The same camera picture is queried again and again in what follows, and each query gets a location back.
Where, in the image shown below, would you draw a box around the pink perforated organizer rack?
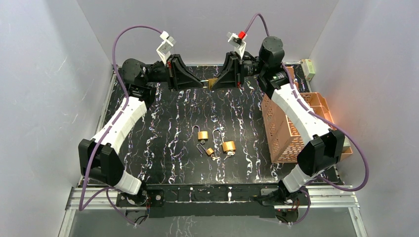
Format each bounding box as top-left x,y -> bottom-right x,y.
261,69 -> 335,163

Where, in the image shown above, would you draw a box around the silver keys of large padlock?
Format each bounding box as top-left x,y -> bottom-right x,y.
224,151 -> 235,160

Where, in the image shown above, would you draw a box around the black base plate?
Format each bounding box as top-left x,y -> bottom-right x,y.
117,183 -> 308,220

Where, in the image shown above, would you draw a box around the medium brass padlock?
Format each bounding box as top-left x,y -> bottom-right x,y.
192,125 -> 209,142

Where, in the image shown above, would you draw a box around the aluminium frame rail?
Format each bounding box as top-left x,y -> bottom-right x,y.
59,183 -> 367,237

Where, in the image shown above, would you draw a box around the white green small box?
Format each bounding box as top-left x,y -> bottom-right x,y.
300,59 -> 316,81

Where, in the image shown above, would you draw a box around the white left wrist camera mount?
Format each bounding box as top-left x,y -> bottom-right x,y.
156,31 -> 176,65

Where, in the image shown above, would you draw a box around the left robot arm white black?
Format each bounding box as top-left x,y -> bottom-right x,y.
78,54 -> 203,205

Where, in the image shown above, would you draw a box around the large brass padlock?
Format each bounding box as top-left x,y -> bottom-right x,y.
212,129 -> 236,153

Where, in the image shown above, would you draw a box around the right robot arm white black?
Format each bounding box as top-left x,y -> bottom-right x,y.
209,33 -> 345,204

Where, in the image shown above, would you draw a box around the small brass padlock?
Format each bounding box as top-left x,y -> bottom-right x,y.
196,144 -> 214,157

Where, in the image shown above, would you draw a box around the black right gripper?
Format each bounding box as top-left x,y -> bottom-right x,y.
209,52 -> 266,91

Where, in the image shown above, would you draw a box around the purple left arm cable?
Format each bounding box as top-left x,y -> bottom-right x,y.
78,25 -> 165,226

